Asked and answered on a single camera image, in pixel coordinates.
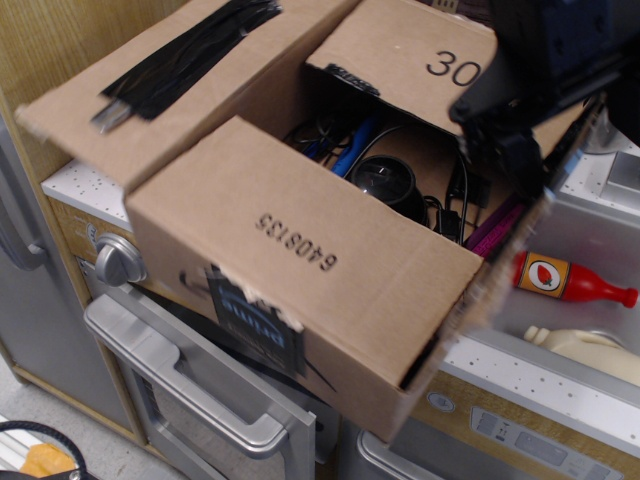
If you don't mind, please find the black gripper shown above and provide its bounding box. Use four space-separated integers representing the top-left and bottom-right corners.
449 1 639 199

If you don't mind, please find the brown cardboard Amazon box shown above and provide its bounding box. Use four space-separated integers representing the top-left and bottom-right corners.
14 0 609 444

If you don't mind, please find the purple item in box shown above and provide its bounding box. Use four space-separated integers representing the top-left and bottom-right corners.
464 195 526 258

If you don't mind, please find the red toy ketchup bottle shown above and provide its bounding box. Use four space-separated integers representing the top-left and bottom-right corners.
512 251 639 309

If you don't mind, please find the black round device in box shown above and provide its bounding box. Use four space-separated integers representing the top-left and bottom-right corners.
350 155 427 225

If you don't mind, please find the silver toy sink basin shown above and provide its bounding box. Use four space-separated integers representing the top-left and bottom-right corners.
493 194 639 405

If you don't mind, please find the blue pen in box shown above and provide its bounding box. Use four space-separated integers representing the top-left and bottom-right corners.
331 115 380 177

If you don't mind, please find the cream toy milk jug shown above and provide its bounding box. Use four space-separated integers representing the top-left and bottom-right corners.
523 326 639 386

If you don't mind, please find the silver toy dishwasher door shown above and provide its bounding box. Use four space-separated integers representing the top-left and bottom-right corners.
338 391 639 479

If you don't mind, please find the metal bar taped on flap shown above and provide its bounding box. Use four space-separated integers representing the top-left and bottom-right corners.
91 100 133 134

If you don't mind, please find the silver toy oven door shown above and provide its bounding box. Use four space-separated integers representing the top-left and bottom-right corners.
84 294 341 479

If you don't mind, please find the silver oven knob left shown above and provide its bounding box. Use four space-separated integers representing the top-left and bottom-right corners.
95 233 147 287

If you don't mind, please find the silver toy fridge door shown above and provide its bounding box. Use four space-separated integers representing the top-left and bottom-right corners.
1 127 131 431

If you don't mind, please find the orange object on floor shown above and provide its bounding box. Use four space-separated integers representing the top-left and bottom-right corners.
19 443 76 478

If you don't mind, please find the black cable in box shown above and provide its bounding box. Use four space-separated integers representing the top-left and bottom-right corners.
284 117 494 246

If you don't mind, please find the black braided cable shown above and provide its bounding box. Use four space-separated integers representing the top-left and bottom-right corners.
0 419 89 480

